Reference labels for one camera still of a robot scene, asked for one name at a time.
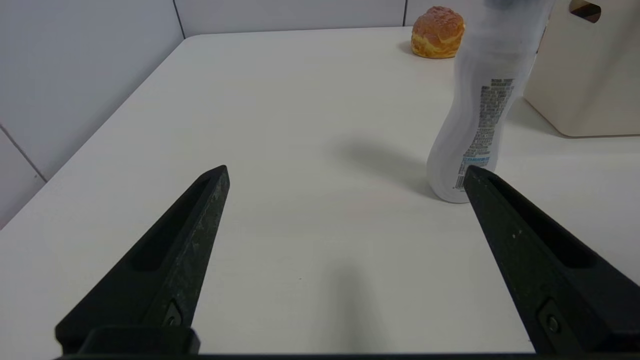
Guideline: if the round golden cream puff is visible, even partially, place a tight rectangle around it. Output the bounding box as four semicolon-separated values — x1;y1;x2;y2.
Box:
411;5;466;59

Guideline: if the translucent white plastic bottle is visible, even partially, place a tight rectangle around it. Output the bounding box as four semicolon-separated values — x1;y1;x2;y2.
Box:
426;0;556;204

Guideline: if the cream white plastic box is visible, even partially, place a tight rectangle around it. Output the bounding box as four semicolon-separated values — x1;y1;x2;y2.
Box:
522;0;640;138

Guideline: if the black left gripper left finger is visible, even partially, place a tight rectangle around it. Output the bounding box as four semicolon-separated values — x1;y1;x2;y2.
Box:
54;165;231;354

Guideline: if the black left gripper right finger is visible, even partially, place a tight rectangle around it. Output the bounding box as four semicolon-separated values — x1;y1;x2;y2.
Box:
462;165;640;355

